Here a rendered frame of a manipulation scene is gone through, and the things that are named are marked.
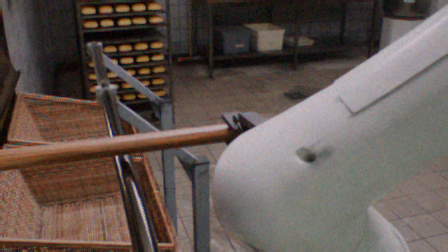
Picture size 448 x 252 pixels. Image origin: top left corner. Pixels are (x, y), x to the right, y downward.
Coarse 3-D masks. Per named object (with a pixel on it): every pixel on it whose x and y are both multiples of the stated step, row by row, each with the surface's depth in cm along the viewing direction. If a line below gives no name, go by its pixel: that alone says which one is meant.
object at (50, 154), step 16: (192, 128) 72; (208, 128) 72; (224, 128) 72; (48, 144) 66; (64, 144) 66; (80, 144) 66; (96, 144) 67; (112, 144) 67; (128, 144) 68; (144, 144) 69; (160, 144) 69; (176, 144) 70; (192, 144) 71; (0, 160) 63; (16, 160) 64; (32, 160) 64; (48, 160) 65; (64, 160) 66; (80, 160) 67
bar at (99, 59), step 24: (96, 48) 139; (96, 72) 116; (120, 72) 152; (96, 96) 103; (120, 120) 86; (144, 120) 111; (168, 120) 162; (120, 168) 67; (168, 168) 169; (192, 168) 119; (120, 192) 63; (168, 192) 173; (192, 192) 124; (144, 216) 56; (144, 240) 51
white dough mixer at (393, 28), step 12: (384, 0) 555; (396, 0) 537; (408, 0) 530; (420, 0) 529; (432, 0) 555; (444, 0) 547; (384, 12) 564; (396, 12) 542; (408, 12) 535; (420, 12) 536; (432, 12) 558; (384, 24) 566; (396, 24) 549; (408, 24) 542; (384, 36) 569; (396, 36) 554
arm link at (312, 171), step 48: (384, 48) 34; (432, 48) 30; (336, 96) 33; (384, 96) 31; (432, 96) 29; (240, 144) 35; (288, 144) 33; (336, 144) 31; (384, 144) 31; (432, 144) 31; (240, 192) 33; (288, 192) 32; (336, 192) 32; (384, 192) 33; (240, 240) 35; (288, 240) 33; (336, 240) 35
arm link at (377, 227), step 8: (368, 208) 38; (368, 216) 38; (376, 216) 39; (368, 224) 37; (376, 224) 38; (384, 224) 40; (368, 232) 37; (376, 232) 38; (384, 232) 39; (392, 232) 40; (368, 240) 37; (376, 240) 37; (384, 240) 38; (392, 240) 39; (400, 240) 41; (360, 248) 36; (368, 248) 37; (376, 248) 37; (384, 248) 38; (392, 248) 39; (400, 248) 40; (408, 248) 42
